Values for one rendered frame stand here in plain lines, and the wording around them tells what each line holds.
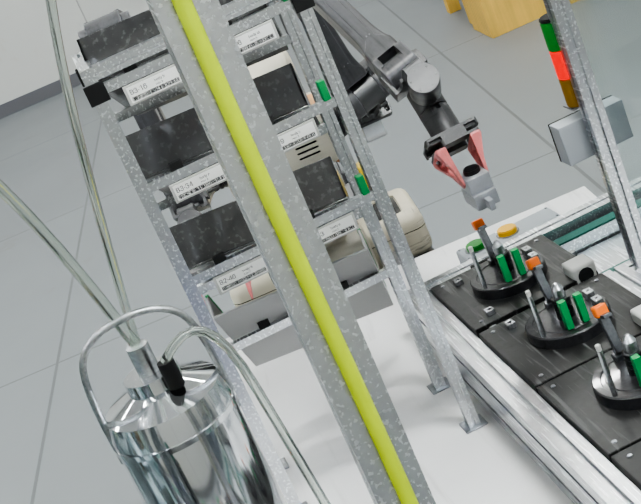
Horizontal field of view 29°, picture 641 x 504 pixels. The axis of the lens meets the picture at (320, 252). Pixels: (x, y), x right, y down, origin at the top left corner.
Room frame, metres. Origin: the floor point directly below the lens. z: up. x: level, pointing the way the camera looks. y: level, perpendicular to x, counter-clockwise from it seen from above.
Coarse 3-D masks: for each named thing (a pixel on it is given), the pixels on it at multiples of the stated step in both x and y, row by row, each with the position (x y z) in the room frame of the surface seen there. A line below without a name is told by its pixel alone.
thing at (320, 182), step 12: (300, 168) 1.89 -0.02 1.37; (312, 168) 1.88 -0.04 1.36; (324, 168) 1.88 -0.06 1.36; (336, 168) 1.96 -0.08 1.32; (300, 180) 1.88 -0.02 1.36; (312, 180) 1.88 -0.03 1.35; (324, 180) 1.87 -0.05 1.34; (336, 180) 1.87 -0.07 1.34; (312, 192) 1.87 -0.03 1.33; (324, 192) 1.87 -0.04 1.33; (336, 192) 1.86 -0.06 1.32; (312, 204) 1.86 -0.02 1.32; (324, 204) 1.86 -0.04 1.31; (336, 204) 1.86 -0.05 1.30
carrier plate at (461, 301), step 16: (528, 240) 2.19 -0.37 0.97; (544, 240) 2.16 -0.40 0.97; (544, 256) 2.09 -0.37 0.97; (560, 256) 2.07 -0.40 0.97; (464, 272) 2.17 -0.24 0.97; (560, 272) 2.01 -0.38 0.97; (432, 288) 2.16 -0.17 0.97; (448, 288) 2.13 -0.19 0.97; (464, 288) 2.11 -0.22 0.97; (448, 304) 2.07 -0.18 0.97; (464, 304) 2.04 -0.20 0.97; (480, 304) 2.02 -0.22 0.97; (496, 304) 1.99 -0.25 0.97; (512, 304) 1.96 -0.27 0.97; (528, 304) 1.94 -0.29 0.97; (464, 320) 1.98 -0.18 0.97; (480, 320) 1.95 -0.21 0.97; (496, 320) 1.94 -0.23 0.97
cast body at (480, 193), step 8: (464, 168) 2.08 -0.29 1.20; (472, 168) 2.06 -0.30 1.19; (480, 168) 2.07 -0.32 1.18; (464, 176) 2.07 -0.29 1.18; (472, 176) 2.05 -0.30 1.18; (480, 176) 2.05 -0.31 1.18; (488, 176) 2.05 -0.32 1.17; (472, 184) 2.04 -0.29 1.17; (480, 184) 2.05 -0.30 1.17; (488, 184) 2.05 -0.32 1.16; (464, 192) 2.08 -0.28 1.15; (472, 192) 2.04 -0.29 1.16; (480, 192) 2.05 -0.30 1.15; (488, 192) 2.04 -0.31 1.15; (496, 192) 2.04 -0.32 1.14; (472, 200) 2.05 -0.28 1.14; (480, 200) 2.04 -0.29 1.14; (488, 200) 2.02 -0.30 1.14; (496, 200) 2.04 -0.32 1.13; (480, 208) 2.04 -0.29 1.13; (496, 208) 2.02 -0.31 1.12
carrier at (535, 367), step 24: (552, 288) 1.81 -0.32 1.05; (576, 288) 1.92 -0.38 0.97; (600, 288) 1.89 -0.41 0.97; (624, 288) 1.85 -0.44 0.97; (528, 312) 1.91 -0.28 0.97; (552, 312) 1.84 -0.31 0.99; (576, 312) 1.80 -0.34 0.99; (624, 312) 1.78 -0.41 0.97; (480, 336) 1.91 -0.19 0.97; (504, 336) 1.87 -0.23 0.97; (528, 336) 1.81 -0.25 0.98; (552, 336) 1.76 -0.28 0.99; (576, 336) 1.74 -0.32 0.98; (600, 336) 1.74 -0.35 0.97; (504, 360) 1.81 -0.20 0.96; (528, 360) 1.76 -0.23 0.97; (552, 360) 1.73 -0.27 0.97; (576, 360) 1.70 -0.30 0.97; (528, 384) 1.71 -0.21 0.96
